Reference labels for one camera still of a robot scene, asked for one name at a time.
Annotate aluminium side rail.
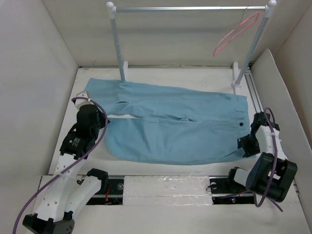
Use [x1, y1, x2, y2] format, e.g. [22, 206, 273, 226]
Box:
[245, 66, 263, 112]

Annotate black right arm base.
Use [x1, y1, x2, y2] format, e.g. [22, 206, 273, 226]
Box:
[206, 167, 254, 205]

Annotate light blue trousers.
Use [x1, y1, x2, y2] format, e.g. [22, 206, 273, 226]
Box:
[85, 78, 250, 165]

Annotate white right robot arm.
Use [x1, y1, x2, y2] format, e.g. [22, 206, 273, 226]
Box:
[225, 112, 297, 203]

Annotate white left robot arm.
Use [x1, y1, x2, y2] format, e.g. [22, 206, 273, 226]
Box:
[22, 91, 109, 234]

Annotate white metal clothes rack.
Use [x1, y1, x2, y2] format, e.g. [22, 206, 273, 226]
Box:
[106, 0, 277, 95]

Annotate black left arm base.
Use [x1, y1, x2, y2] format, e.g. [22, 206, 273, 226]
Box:
[86, 168, 124, 205]

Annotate pink clothes hanger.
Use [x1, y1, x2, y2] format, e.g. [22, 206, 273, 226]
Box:
[213, 11, 261, 57]

